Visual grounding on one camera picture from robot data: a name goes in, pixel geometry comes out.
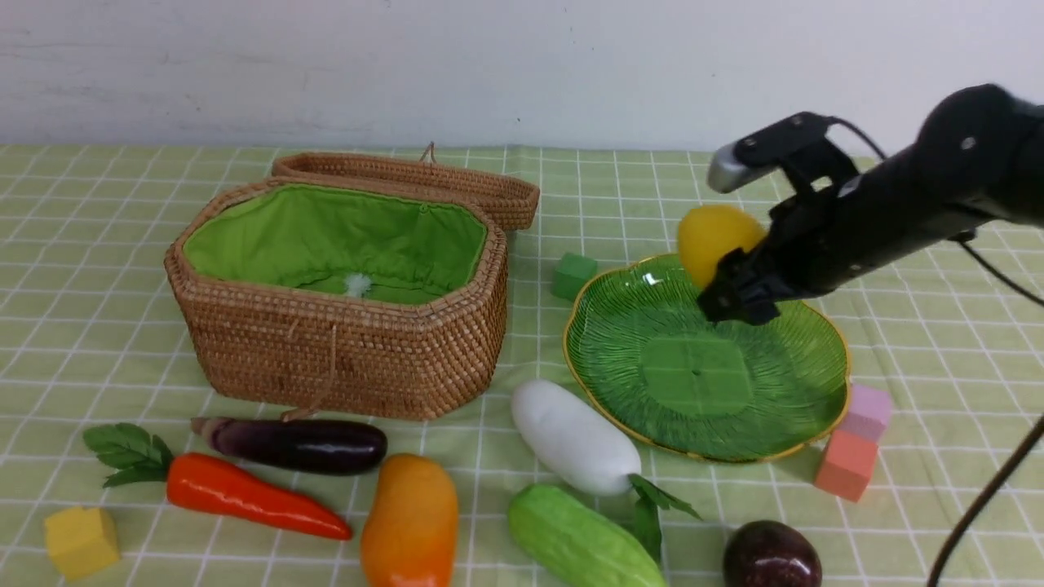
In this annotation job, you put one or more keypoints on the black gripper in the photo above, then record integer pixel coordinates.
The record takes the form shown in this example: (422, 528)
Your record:
(816, 246)

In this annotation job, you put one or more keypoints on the yellow toy lemon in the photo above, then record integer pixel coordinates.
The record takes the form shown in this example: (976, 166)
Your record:
(708, 233)

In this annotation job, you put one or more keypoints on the white toy radish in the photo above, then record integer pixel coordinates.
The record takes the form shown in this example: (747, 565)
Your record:
(575, 442)

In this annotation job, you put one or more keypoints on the dark purple passion fruit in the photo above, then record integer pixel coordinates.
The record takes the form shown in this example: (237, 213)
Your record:
(769, 553)

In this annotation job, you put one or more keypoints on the green toy cucumber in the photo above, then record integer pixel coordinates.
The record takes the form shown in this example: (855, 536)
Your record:
(576, 543)

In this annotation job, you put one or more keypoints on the orange toy mango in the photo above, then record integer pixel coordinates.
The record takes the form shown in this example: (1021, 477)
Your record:
(411, 534)

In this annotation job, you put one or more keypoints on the orange toy carrot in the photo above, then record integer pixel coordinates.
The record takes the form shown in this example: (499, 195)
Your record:
(206, 484)

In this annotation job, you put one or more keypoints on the green glass leaf plate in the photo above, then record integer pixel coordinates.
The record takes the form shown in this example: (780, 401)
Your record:
(655, 367)

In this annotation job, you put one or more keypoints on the green checkered tablecloth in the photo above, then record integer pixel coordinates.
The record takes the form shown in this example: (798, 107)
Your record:
(91, 334)

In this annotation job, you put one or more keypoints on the green foam cube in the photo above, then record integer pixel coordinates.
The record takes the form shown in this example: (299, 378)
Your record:
(570, 275)

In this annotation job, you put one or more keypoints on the pink foam cube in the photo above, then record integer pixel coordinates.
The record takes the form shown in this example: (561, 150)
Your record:
(868, 413)

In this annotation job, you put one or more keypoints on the salmon foam cube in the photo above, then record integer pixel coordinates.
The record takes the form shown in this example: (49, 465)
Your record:
(847, 465)

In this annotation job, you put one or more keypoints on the woven wicker basket lid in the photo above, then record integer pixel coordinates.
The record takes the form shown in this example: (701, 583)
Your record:
(509, 202)

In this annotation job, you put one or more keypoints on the woven wicker basket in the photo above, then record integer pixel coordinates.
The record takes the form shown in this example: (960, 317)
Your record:
(367, 298)

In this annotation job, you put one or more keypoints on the purple toy eggplant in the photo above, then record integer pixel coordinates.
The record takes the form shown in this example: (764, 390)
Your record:
(324, 446)

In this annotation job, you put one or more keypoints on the yellow foam cube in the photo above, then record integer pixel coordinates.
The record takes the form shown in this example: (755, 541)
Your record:
(81, 541)

